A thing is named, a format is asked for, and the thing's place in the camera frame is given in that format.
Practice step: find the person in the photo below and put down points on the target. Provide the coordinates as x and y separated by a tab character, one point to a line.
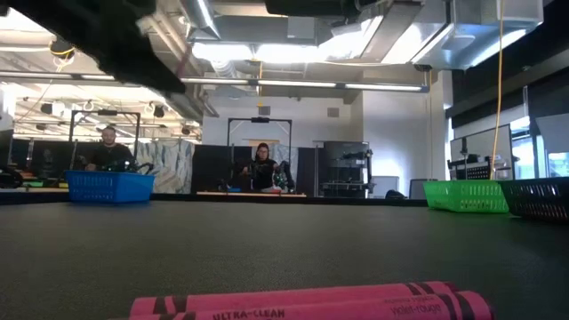
109	153
263	171

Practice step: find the black equipment rack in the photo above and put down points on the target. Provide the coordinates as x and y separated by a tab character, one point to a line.
347	151

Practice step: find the grey ceiling box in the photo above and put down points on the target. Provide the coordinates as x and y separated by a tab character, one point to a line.
302	27

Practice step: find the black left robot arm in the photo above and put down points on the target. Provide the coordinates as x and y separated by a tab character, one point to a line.
111	40

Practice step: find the black plastic basket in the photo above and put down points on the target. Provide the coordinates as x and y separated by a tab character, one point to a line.
538	200

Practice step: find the blue plastic basket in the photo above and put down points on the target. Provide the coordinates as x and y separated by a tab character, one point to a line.
109	186

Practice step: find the green plastic basket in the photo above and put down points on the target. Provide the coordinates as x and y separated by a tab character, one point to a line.
464	195

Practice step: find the black gantry frame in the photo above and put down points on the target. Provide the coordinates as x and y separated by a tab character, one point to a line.
260	120
104	113

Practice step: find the black metal table frame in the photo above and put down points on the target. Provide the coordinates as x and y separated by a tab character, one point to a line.
186	197

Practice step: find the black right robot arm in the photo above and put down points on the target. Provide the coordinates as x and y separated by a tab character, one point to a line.
311	6

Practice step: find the wooden background table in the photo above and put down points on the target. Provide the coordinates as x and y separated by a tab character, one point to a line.
249	194

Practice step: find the black partition panel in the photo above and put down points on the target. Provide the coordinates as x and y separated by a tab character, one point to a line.
209	169

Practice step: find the black table mat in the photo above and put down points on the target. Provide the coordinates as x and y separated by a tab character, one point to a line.
266	249

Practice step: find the round silver air duct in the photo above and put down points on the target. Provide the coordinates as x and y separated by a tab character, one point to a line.
200	15

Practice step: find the patterned curtain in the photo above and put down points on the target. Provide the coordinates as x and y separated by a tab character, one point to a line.
169	164

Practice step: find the large rectangular air duct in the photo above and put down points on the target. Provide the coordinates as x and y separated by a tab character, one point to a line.
467	40

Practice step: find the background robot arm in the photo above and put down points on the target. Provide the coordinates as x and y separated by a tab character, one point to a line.
284	175
133	166

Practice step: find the long ceiling light strip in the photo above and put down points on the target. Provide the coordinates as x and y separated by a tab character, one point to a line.
295	83

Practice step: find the pink crayon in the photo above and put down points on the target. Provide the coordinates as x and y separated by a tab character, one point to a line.
289	297
355	311

